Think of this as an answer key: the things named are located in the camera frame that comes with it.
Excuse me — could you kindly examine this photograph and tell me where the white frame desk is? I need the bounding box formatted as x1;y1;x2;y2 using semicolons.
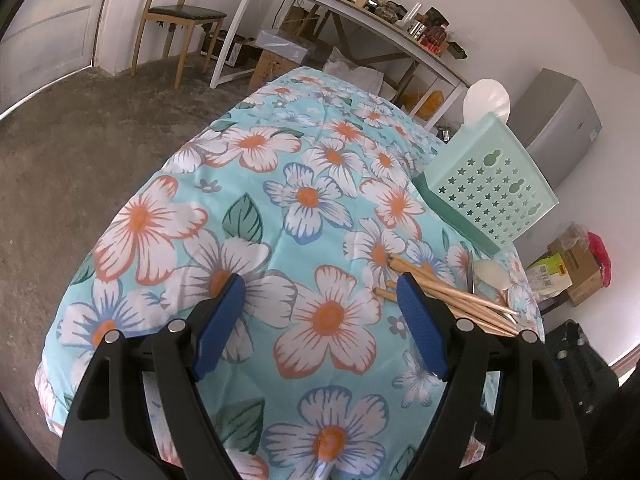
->
210;0;473;133

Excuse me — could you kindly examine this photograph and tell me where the orange plastic bag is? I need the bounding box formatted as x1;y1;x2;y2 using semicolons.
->
412;87;446;118

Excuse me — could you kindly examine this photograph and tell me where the red plastic bag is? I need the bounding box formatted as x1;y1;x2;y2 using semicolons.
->
585;232;613;288

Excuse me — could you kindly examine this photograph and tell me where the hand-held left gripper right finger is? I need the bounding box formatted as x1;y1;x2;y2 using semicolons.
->
396;272;587;480

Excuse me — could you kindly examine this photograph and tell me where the floral blue blanket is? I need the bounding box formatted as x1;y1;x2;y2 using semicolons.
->
34;67;546;480

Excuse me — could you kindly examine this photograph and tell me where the grey refrigerator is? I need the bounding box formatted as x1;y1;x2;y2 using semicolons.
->
507;67;603;191

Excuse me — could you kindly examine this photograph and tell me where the green perforated utensil basket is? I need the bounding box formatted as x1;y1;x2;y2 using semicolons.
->
412;112;560;256

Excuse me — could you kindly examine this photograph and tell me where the white panel door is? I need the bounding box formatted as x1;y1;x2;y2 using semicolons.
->
0;0;118;117

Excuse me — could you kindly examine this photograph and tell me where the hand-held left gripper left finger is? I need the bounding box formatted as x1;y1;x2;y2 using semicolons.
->
56;273;248;480

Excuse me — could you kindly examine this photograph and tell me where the wooden chair black seat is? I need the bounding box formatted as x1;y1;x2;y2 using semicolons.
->
131;0;228;90

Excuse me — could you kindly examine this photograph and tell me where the white microwave oven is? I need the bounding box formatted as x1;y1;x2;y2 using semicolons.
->
215;35;256;68

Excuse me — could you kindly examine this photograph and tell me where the wooden chopstick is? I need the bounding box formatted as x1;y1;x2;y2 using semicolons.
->
389;254;520;319
417;275;518;331
386;281;519;334
395;262;518;327
374;287;517;337

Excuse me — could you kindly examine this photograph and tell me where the grey white pillow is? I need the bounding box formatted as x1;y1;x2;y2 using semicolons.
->
322;47;386;96

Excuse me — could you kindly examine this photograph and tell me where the black bag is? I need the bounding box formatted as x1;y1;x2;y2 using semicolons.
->
542;320;623;421

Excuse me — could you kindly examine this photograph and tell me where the grey flat box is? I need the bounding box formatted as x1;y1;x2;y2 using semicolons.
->
255;27;318;63

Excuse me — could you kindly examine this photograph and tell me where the cardboard box under desk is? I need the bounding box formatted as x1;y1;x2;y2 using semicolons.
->
247;47;301;96

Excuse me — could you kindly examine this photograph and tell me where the open brown cardboard box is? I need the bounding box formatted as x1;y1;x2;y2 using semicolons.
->
547;222;601;307

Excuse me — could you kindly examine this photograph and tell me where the white rice paddle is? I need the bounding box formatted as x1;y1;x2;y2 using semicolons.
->
472;258;516;292

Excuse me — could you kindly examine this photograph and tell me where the red drink bottle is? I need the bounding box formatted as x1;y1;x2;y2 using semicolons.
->
420;22;449;54

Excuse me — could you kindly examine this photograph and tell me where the yellow green printed box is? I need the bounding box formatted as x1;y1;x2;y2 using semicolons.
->
525;252;573;302

